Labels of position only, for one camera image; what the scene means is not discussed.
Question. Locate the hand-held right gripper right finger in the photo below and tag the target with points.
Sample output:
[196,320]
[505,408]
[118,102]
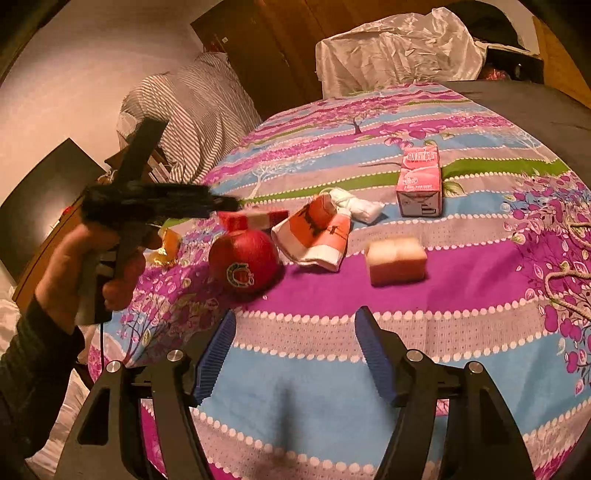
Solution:
[376,355]

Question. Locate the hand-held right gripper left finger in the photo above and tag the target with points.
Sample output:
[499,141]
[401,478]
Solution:
[214,360]

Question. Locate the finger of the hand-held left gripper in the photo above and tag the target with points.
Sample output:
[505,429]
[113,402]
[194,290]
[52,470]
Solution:
[224,202]

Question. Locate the red and white box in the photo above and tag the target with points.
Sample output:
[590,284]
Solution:
[254,219]

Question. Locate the white bubble wrap piece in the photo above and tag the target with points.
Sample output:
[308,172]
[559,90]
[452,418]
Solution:
[397,261]

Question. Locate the person's left forearm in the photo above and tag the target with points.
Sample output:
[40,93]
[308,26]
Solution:
[32,369]

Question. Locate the person's left hand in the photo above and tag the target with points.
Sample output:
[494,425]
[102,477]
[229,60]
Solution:
[69,277]

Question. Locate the purple floral printed tablecloth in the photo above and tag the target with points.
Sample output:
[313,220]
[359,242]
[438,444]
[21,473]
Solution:
[415,323]

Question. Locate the orange plastic wrapper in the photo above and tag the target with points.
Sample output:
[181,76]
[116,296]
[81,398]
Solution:
[166,244]

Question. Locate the red apple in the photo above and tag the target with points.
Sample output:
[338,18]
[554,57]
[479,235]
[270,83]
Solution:
[244,267]

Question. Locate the grey striped cloth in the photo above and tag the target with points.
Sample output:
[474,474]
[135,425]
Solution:
[198,120]

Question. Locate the white red-striped paper box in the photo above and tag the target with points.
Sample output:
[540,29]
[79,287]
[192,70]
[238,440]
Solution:
[314,230]

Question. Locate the black flat panel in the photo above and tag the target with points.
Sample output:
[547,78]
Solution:
[41,198]

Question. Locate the crumpled white tissue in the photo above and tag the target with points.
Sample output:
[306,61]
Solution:
[358,203]

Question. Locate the dark wooden door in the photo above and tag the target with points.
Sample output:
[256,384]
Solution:
[277,46]

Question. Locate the pink milk carton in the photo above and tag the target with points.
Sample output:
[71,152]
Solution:
[420,182]

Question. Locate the white satin cloth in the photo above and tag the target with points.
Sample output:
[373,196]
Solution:
[401,50]

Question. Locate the wooden cabinet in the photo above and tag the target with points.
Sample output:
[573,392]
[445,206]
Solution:
[563,55]

